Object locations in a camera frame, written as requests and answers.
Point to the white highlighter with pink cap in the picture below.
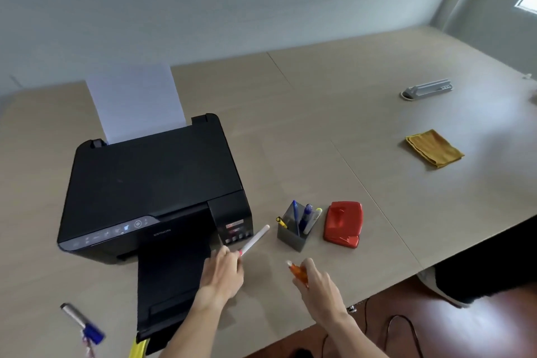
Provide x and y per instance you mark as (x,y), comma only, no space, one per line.
(256,238)

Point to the grey pen holder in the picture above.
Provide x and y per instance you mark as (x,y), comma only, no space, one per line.
(291,242)

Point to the grey table cable box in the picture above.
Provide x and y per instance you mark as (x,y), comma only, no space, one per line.
(426,89)

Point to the yellow utility knife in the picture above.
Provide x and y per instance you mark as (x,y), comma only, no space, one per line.
(138,349)

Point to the red hole punch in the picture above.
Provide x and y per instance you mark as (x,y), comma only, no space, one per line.
(342,225)

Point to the person's right hand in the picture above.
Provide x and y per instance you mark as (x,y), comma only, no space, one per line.
(323,295)

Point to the yellow pencil with black tip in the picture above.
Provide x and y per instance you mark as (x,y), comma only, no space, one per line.
(281,222)

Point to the white paper sheet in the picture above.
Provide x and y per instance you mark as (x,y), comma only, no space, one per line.
(134,102)

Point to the person's left forearm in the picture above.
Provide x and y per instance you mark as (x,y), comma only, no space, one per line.
(193,332)

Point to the white highlighter with green cap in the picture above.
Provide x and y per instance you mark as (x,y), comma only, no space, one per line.
(314,219)

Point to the person's left hand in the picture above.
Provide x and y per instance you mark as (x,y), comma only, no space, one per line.
(222,276)

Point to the blue white marker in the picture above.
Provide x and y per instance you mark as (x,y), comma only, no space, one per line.
(307,213)

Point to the person's right black shoe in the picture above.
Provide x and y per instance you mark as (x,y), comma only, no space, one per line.
(303,353)

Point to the black printer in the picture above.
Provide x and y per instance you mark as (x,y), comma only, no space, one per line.
(147,177)

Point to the small orange glue bottle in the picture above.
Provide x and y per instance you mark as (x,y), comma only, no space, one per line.
(298,273)

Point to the yellow cloth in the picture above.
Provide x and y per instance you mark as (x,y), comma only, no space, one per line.
(434,148)

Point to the slim blue pen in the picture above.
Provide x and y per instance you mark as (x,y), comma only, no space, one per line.
(295,215)

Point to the pink patterned pen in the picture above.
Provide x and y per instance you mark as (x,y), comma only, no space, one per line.
(89,347)

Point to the grey marker with blue cap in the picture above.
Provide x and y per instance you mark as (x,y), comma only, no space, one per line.
(84,324)

